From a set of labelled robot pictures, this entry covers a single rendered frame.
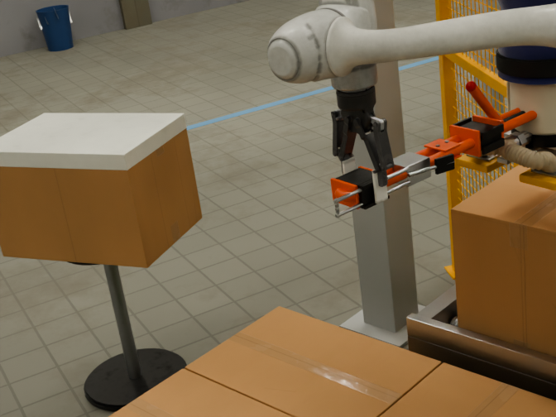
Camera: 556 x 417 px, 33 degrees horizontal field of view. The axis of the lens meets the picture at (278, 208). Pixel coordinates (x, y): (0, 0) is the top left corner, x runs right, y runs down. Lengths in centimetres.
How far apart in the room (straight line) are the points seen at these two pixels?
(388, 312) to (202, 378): 125
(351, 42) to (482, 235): 95
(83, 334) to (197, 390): 161
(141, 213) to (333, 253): 156
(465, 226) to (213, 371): 80
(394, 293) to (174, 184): 98
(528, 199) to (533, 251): 17
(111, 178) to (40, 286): 169
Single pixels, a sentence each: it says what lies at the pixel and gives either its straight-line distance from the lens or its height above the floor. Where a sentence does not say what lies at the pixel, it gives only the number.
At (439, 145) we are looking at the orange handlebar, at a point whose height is 124.
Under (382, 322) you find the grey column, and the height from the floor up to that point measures 5.
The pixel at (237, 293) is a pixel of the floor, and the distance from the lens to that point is 416.
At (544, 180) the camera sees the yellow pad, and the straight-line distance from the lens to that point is 213.
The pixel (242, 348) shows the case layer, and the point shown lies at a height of 54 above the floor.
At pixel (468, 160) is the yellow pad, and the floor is 111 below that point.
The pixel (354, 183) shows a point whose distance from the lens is 183.
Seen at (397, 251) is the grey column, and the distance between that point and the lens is 357.
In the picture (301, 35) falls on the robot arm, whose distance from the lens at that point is 157.
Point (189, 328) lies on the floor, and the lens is 396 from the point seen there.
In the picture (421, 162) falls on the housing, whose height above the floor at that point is 124.
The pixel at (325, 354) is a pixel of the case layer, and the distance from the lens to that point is 261.
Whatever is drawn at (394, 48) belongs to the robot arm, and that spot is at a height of 155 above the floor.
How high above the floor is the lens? 193
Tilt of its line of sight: 23 degrees down
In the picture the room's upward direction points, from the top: 8 degrees counter-clockwise
